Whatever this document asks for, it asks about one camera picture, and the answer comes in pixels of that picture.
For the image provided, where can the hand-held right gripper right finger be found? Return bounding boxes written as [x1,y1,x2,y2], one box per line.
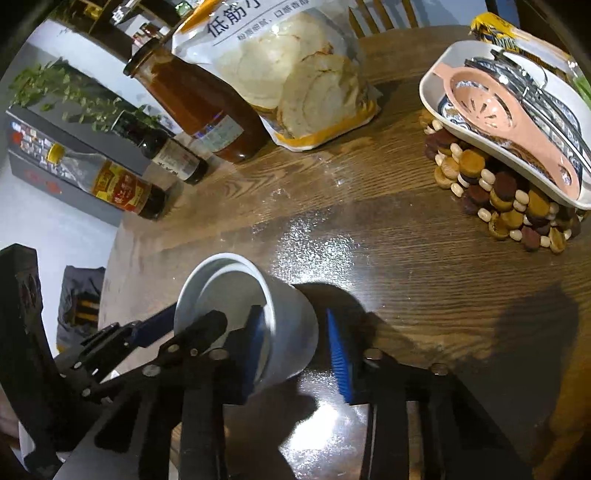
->
[325,308,534,480]

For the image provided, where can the pink egg separator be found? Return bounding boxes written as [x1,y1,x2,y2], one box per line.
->
[433,62,583,200]

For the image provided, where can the yellow snack packet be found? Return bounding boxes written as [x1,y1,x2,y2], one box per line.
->
[470,11,580,79]

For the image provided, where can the white oval dish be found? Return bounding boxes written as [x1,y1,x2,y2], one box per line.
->
[419,40,591,210]

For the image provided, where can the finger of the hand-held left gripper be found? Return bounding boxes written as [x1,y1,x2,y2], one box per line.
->
[81,310,228,398]
[74,302,180,372]

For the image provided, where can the green leafy plant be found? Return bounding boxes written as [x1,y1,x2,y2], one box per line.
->
[9,58,162,132]

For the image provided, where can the wooden slatted chair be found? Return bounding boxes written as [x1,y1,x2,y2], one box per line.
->
[69,295,102,328]

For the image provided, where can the tall white bowl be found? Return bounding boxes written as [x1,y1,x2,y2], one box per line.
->
[174,252,320,393]

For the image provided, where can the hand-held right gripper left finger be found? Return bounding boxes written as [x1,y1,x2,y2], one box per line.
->
[55,305,267,480]

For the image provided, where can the small dark sauce bottle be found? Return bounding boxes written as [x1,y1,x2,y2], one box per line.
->
[111,111,209,185]

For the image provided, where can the orange sauce bottle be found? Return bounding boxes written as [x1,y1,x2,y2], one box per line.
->
[123,39,271,164]

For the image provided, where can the fridge photo magnets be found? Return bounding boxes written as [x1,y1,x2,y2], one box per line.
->
[11,122,51,160]

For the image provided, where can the wooden bead trivet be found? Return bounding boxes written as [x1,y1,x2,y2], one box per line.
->
[419,111,583,254]

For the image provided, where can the flour bag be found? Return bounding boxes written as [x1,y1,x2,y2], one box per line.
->
[172,0,382,151]

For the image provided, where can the dark clothes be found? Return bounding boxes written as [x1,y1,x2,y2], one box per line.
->
[55,265,107,352]

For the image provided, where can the large soy sauce bottle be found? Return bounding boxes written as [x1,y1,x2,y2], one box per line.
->
[47,142,169,220]

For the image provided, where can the grey refrigerator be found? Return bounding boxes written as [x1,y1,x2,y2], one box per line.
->
[4,108,123,227]

